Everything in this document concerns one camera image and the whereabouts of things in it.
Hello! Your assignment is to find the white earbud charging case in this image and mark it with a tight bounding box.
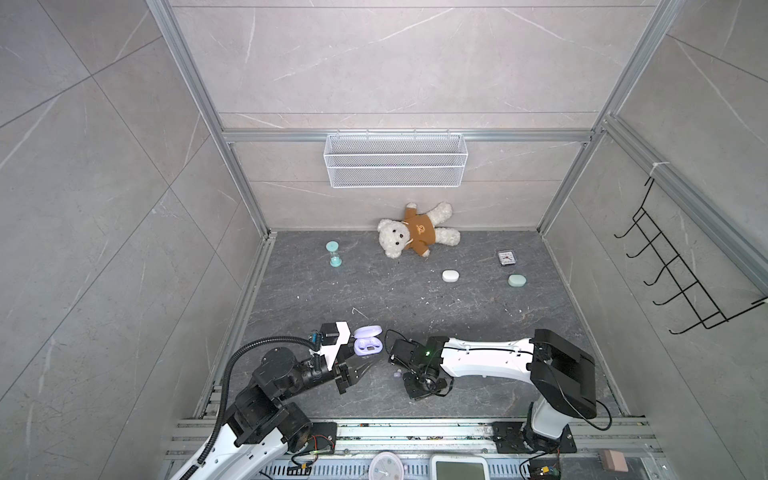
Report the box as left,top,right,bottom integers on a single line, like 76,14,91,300
441,269,460,283

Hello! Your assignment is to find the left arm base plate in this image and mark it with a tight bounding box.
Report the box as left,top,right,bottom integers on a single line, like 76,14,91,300
288,421,338,453

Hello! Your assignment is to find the black wall hook rack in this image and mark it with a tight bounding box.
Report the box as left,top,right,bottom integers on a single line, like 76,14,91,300
613,177,767,336

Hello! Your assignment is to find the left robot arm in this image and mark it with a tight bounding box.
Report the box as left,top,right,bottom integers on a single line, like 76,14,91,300
173,345,382,479

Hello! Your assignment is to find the purple earbud charging case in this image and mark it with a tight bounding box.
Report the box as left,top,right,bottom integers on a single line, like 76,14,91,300
353,325,384,357

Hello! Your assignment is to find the small square clock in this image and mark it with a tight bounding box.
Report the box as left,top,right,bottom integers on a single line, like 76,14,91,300
497,250,517,266

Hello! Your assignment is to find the white teddy bear brown shirt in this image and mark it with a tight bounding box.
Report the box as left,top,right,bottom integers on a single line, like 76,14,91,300
377,202,461,259

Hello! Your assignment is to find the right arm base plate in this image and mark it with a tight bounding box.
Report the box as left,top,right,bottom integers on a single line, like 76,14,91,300
491,422,577,454

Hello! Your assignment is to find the black corrugated cable hose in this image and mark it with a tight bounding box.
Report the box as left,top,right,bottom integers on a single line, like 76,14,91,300
179,336,319,480

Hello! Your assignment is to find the white wire mesh basket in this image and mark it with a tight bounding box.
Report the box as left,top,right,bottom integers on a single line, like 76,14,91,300
323,132,469,189

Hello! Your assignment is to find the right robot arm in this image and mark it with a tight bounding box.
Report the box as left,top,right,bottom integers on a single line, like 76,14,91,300
385,329,601,452

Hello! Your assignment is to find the green earbud charging case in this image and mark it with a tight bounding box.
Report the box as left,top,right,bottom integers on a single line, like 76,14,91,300
507,274,527,288

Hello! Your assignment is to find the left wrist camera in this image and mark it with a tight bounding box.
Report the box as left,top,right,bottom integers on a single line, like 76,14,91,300
313,322,351,370

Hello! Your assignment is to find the white digital scale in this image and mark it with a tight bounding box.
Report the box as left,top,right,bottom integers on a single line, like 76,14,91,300
429,454,490,480

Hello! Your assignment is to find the pink block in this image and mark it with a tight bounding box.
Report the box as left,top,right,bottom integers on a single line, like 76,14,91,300
599,449,629,473

